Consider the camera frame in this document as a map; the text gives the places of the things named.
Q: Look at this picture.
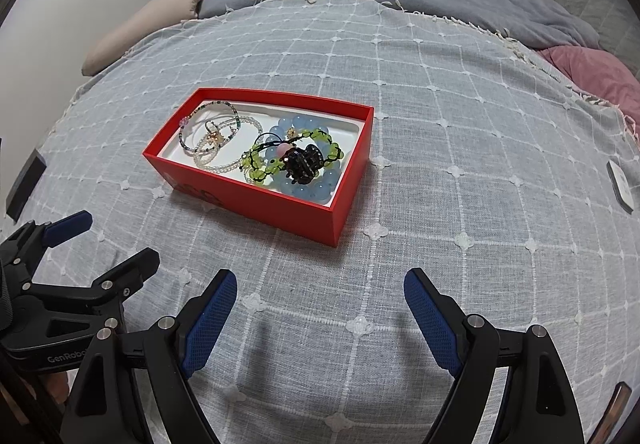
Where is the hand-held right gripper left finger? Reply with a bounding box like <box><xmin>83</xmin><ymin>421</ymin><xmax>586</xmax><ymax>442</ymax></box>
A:
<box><xmin>60</xmin><ymin>269</ymin><xmax>238</xmax><ymax>444</ymax></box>

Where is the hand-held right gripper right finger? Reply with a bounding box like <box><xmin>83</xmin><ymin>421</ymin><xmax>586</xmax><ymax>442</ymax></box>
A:
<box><xmin>403</xmin><ymin>267</ymin><xmax>586</xmax><ymax>444</ymax></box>

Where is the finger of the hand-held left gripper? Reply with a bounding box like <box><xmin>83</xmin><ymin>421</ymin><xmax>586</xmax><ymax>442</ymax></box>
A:
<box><xmin>0</xmin><ymin>210</ymin><xmax>94</xmax><ymax>265</ymax></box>
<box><xmin>25</xmin><ymin>247</ymin><xmax>161</xmax><ymax>310</ymax></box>

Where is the red cardboard box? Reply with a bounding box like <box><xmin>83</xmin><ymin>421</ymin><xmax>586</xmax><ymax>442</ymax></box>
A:
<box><xmin>142</xmin><ymin>87</ymin><xmax>375</xmax><ymax>249</ymax></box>

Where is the clear bead bracelet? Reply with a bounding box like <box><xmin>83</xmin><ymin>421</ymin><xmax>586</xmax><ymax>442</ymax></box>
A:
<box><xmin>192</xmin><ymin>124</ymin><xmax>237</xmax><ymax>166</ymax></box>

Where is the green bead bracelet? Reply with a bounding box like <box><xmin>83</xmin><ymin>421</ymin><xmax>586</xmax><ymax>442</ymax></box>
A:
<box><xmin>240</xmin><ymin>128</ymin><xmax>345</xmax><ymax>186</ymax></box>

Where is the blue bead bracelet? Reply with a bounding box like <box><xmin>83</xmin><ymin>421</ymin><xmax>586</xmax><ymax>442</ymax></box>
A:
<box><xmin>260</xmin><ymin>115</ymin><xmax>347</xmax><ymax>205</ymax></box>

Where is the black hair claw clip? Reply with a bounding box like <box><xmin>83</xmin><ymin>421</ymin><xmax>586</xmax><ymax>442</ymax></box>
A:
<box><xmin>283</xmin><ymin>143</ymin><xmax>327</xmax><ymax>185</ymax></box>

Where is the flat black object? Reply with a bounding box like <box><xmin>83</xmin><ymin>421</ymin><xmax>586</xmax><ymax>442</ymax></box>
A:
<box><xmin>5</xmin><ymin>149</ymin><xmax>46</xmax><ymax>220</ymax></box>

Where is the brown framed object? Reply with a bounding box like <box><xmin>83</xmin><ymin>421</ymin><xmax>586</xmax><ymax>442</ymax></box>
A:
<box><xmin>597</xmin><ymin>385</ymin><xmax>630</xmax><ymax>444</ymax></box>

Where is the beige pillow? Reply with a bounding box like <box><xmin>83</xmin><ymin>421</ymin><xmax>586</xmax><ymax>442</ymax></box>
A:
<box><xmin>81</xmin><ymin>0</ymin><xmax>221</xmax><ymax>78</ymax></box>

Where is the small white device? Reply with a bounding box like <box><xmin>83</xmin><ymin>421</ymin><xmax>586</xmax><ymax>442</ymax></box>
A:
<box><xmin>606</xmin><ymin>160</ymin><xmax>635</xmax><ymax>212</ymax></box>

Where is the pink pillow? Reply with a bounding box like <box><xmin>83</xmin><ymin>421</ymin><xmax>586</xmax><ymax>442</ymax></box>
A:
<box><xmin>537</xmin><ymin>46</ymin><xmax>640</xmax><ymax>135</ymax></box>

